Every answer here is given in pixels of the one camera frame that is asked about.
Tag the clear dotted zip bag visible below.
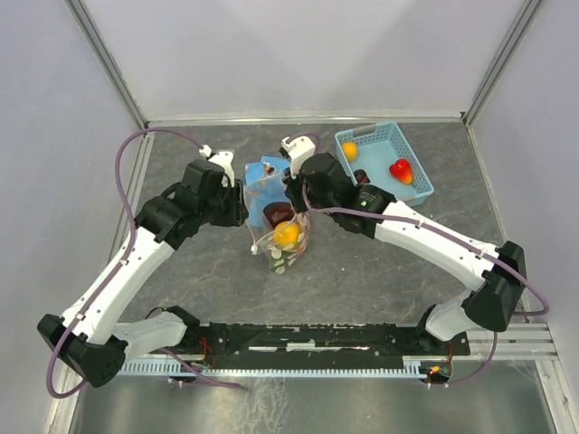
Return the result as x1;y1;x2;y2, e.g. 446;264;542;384
243;163;309;274

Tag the yellow round fruit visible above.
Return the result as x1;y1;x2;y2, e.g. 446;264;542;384
273;222;301;248

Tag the green orange mango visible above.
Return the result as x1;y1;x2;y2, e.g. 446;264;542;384
269;252;287;274

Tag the small dark plum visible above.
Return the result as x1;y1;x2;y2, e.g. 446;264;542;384
354;169;370;184

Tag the small yellow lemon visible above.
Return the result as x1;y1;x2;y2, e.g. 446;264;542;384
341;141;359;162

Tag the red yellow pear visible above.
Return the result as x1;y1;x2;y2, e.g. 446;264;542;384
389;158;413;185

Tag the dark red apple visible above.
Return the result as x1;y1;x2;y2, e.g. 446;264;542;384
262;202;295;229

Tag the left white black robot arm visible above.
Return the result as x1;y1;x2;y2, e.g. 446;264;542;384
37;150;247;388

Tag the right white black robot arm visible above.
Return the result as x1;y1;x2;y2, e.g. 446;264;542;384
283;153;527;354

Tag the blue patterned cloth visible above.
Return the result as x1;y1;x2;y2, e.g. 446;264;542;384
244;156;290;227

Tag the light blue plastic basket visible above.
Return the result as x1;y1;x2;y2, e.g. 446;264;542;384
335;121;434;207

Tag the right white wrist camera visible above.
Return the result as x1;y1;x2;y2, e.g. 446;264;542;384
281;135;318;179

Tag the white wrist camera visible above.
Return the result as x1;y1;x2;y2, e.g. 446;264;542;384
199;145;235;188
281;135;318;179

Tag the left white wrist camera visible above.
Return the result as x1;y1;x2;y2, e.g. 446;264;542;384
199;145;235;188

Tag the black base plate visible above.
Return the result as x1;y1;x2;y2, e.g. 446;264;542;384
171;323;470;369

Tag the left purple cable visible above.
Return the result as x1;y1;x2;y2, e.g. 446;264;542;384
45;127;209;400

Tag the purple cable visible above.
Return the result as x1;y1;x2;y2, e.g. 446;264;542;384
282;131;551;388
45;127;209;400

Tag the light blue cable duct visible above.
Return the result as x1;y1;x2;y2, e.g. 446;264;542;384
119;354;427;380

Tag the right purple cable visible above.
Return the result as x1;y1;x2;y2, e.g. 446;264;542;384
282;131;551;388

